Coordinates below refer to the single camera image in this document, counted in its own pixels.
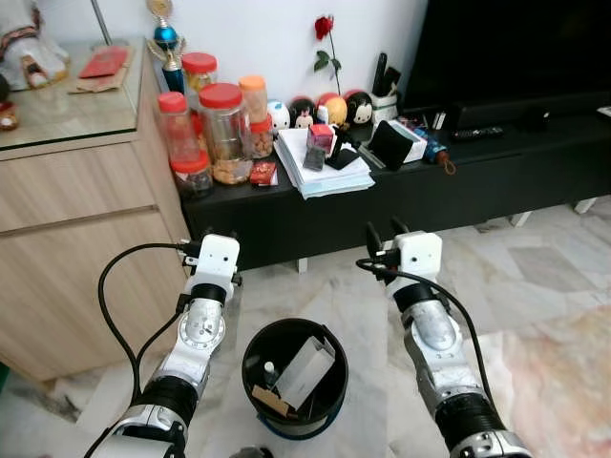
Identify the round jar red lid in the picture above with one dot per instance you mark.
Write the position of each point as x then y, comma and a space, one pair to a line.
199, 65

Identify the white round plush toy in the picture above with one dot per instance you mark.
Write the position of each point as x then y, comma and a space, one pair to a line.
279, 116

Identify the small red packet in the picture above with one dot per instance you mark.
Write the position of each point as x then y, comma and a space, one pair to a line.
263, 173

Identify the black television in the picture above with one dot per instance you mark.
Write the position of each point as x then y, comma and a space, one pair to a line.
516, 48

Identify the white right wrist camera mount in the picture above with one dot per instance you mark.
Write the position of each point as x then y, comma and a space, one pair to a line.
420, 256

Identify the small black pouch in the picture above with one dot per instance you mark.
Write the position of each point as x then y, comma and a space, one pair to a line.
342, 157

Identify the round black rubbish bin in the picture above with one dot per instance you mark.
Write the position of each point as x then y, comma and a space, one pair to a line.
256, 353

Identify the thin metal rod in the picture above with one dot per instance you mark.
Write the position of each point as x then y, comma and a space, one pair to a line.
99, 21

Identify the black red round plush toy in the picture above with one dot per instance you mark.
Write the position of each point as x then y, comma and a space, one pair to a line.
360, 108

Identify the large nut jar red lid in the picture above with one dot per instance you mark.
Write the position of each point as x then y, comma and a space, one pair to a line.
223, 134

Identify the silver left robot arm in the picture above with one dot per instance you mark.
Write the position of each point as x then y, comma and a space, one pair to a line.
196, 329

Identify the yellow round plush toy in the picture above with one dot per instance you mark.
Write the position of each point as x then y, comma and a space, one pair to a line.
334, 110

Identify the black tv console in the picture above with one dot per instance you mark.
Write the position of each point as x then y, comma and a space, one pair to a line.
477, 181

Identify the short jar red lid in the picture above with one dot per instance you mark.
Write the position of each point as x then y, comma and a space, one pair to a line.
193, 176

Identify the red artificial rose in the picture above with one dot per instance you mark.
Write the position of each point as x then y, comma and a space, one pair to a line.
324, 26

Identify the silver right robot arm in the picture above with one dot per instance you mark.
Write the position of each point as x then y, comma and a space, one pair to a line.
434, 334

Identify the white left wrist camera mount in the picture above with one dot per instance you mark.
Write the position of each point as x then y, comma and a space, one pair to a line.
215, 258

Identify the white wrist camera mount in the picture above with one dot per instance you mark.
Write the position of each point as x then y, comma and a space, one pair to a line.
215, 258
420, 256

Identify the brown paper sheet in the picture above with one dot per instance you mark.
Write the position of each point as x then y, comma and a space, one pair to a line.
91, 86

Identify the black and white box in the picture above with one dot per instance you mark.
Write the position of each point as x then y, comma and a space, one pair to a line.
391, 145

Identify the black eared round plush toy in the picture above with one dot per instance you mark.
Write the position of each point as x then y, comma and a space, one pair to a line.
304, 113

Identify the narrow bottle red cap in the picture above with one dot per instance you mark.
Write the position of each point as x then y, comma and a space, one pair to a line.
172, 124

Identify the flat black remote control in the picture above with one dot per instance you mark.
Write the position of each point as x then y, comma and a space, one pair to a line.
477, 134

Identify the gold and blue trophy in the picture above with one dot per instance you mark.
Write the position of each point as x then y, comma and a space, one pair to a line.
168, 38

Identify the white paper stack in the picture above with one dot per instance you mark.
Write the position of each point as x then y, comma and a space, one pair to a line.
334, 181

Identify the white robed figurine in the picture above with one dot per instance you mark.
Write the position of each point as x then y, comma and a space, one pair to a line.
29, 48

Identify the peanut jar red lid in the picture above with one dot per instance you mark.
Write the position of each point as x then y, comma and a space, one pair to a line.
261, 138

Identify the upright black remote handset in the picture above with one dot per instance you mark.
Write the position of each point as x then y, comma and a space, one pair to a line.
384, 74

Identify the orange lid plastic jar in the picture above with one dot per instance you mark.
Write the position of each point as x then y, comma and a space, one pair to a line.
253, 95

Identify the small white bottle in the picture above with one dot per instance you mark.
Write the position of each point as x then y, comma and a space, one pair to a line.
271, 374

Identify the flat grey carton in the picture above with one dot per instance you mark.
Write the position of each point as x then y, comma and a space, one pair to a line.
305, 372

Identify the folded blue umbrella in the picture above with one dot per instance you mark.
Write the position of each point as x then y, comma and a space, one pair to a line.
434, 148

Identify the grey robot foot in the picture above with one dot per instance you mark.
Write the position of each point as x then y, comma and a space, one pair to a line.
250, 452

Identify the light wooden cabinet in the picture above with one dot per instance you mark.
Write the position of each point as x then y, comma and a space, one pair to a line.
76, 239

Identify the small brown cardboard piece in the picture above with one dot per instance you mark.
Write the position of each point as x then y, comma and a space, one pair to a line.
270, 401

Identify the red envelope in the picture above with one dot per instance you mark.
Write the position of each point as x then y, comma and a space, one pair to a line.
103, 62

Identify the white holder cup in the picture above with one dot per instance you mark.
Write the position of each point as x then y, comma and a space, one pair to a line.
387, 108

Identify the small red cube box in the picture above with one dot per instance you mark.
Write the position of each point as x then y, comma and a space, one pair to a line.
320, 138

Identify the small brown ornament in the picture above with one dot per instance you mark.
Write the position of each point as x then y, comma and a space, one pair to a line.
8, 114

